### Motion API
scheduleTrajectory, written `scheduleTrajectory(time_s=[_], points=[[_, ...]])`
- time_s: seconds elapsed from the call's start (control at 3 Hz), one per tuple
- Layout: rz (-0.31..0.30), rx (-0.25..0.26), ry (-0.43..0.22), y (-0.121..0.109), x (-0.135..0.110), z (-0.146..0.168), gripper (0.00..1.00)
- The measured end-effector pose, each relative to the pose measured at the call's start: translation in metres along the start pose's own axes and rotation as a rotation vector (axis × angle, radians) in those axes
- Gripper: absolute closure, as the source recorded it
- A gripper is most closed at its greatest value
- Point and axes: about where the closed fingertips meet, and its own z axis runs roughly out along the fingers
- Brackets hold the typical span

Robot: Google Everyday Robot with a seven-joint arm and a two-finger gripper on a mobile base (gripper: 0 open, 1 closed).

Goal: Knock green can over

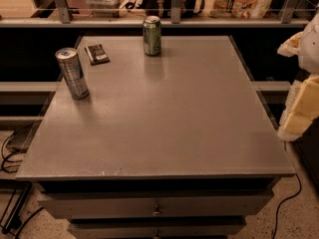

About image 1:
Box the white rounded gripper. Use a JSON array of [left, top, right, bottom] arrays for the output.
[[277, 14, 319, 141]]

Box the green soda can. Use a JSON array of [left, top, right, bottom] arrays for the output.
[[143, 16, 161, 56]]

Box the silver blue energy drink can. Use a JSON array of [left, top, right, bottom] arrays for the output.
[[55, 48, 89, 99]]

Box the grey metal railing shelf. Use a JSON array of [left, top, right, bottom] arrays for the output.
[[0, 0, 319, 29]]

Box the colourful printed snack bag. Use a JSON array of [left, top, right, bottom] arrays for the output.
[[209, 0, 272, 19]]

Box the grey drawer cabinet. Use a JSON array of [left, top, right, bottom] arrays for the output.
[[17, 36, 294, 224]]

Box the upper grey drawer with knob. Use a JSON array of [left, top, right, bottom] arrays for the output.
[[39, 190, 273, 219]]

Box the dark snack bar packet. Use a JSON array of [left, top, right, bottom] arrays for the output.
[[85, 44, 110, 66]]

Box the lower grey drawer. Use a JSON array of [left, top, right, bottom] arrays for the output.
[[68, 218, 246, 239]]

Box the black floor cable right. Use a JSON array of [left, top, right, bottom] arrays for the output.
[[271, 172, 303, 239]]

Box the black floor cables left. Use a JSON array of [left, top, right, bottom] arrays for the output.
[[0, 121, 45, 239]]

